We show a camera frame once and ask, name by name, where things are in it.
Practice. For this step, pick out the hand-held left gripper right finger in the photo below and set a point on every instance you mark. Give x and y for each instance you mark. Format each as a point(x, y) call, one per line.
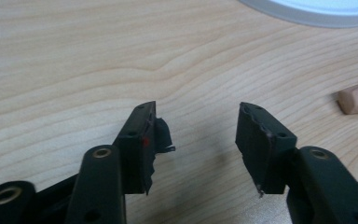
point(270, 155)

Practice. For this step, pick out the tan hollow block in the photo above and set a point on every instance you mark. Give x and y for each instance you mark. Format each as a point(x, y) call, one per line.
point(354, 101)

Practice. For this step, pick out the white round plate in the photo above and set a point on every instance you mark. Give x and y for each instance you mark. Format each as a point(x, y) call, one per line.
point(317, 12)

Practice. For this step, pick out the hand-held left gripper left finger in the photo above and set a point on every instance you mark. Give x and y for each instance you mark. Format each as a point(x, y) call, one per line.
point(133, 149)

